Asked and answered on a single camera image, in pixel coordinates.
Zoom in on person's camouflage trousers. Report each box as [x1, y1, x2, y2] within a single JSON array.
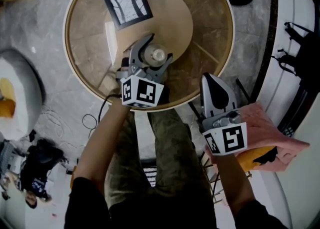
[[104, 109, 216, 204]]

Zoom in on yellow round cushion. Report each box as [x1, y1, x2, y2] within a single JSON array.
[[0, 77, 17, 102]]

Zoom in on pink armchair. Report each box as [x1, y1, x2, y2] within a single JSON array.
[[204, 101, 311, 173]]

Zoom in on black cloth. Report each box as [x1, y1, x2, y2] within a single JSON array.
[[253, 146, 279, 165]]

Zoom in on black bag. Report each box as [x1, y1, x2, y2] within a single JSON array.
[[19, 137, 66, 202]]

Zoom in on large orange cushion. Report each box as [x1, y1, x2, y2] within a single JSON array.
[[235, 145, 277, 173]]

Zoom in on person's black shirt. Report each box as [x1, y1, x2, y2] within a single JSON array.
[[64, 176, 288, 229]]

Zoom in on person's left forearm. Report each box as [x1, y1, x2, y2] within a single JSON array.
[[72, 97, 131, 192]]

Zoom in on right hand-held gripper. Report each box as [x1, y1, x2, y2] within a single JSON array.
[[201, 72, 249, 155]]

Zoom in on black backpack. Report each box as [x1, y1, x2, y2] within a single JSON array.
[[271, 21, 320, 87]]

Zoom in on round glass coffee table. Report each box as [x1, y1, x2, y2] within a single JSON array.
[[62, 0, 235, 112]]

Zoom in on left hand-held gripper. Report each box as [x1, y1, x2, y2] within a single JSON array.
[[115, 33, 174, 109]]

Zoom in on black cable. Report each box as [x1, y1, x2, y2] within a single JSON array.
[[82, 93, 121, 139]]

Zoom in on black framed tree picture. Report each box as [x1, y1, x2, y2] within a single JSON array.
[[99, 0, 154, 32]]

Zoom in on person's right forearm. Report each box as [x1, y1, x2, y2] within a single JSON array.
[[215, 152, 256, 217]]

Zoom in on orange oval cushion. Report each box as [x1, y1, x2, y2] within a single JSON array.
[[0, 99, 17, 119]]

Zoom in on white grey beanbag chair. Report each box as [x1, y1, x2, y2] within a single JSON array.
[[0, 49, 47, 134]]

